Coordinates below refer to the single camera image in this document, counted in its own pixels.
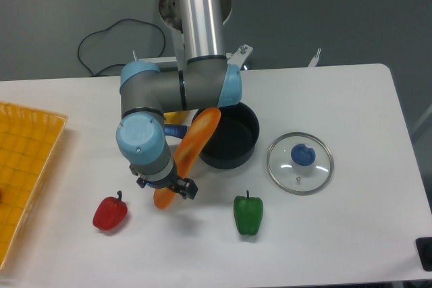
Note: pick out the green toy bell pepper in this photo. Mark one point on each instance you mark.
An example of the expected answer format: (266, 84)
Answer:
(248, 214)

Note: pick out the black object at table corner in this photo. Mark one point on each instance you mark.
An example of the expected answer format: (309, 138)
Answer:
(424, 245)

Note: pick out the yellow plastic basket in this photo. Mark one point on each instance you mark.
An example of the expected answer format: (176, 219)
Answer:
(28, 139)

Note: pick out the orange toy baguette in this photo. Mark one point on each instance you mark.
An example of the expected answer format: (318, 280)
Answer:
(197, 136)

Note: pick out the yellow toy bell pepper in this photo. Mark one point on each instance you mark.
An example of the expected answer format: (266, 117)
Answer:
(175, 118)

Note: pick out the red toy bell pepper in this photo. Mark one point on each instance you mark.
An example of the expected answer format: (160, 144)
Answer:
(110, 212)

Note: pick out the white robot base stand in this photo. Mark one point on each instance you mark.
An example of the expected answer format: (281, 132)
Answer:
(171, 17)

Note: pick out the dark pot with blue handle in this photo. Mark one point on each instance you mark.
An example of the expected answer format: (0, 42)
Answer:
(233, 141)

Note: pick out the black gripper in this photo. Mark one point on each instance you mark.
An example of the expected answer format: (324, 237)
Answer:
(183, 186)

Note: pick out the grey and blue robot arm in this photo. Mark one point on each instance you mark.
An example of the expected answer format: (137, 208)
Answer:
(147, 93)

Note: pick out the glass lid with blue knob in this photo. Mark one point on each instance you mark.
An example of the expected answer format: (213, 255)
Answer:
(300, 163)

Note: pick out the white bracket behind table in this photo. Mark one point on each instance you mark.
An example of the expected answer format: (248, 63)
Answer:
(315, 59)

